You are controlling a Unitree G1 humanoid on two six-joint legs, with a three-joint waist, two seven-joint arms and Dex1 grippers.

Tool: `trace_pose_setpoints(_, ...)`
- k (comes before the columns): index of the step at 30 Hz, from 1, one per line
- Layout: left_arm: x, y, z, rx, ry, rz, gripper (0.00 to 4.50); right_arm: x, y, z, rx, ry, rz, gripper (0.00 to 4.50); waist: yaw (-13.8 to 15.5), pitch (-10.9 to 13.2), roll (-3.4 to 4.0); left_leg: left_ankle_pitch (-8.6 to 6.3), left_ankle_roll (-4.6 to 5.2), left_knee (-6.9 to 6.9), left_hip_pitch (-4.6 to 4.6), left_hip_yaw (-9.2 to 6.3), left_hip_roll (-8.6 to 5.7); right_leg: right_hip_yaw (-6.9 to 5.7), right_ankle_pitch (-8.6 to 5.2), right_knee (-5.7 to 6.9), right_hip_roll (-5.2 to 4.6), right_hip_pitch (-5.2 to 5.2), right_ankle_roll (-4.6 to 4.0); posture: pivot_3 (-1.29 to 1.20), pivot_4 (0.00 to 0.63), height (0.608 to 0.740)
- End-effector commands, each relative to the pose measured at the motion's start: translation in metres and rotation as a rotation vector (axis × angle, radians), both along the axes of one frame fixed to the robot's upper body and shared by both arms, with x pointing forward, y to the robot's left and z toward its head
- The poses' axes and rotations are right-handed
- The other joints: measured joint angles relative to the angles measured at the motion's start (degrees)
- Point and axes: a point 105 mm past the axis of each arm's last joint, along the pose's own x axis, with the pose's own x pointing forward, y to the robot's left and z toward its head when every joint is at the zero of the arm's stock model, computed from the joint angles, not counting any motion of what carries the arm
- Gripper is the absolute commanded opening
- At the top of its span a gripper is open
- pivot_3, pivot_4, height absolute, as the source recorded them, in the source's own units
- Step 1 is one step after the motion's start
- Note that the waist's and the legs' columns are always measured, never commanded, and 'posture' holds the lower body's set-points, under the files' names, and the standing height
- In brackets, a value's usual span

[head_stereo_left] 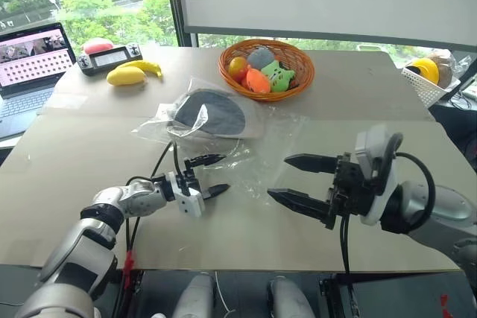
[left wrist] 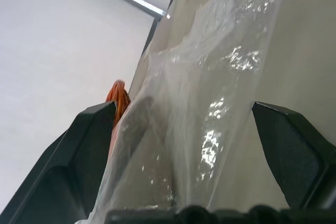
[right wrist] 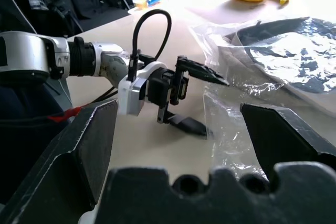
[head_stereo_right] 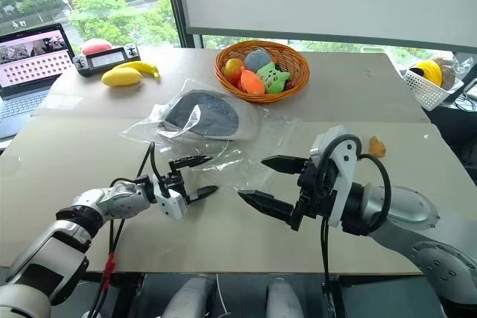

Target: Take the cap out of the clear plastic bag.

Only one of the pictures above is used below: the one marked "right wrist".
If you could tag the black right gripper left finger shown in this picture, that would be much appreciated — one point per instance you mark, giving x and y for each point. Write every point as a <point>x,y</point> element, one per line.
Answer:
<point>78,155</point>

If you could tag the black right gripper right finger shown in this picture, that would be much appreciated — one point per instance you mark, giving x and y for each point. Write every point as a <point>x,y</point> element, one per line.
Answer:
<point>283,134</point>

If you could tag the clear plastic bag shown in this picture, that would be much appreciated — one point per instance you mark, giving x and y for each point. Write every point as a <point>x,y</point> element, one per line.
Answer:
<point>231,119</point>

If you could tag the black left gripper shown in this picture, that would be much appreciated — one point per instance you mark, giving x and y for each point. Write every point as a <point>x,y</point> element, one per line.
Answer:
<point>157,87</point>

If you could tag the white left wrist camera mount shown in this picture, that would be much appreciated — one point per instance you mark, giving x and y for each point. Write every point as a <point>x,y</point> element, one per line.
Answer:
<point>128,98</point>

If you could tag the dark cap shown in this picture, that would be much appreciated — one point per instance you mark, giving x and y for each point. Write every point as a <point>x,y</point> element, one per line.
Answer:
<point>275,28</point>

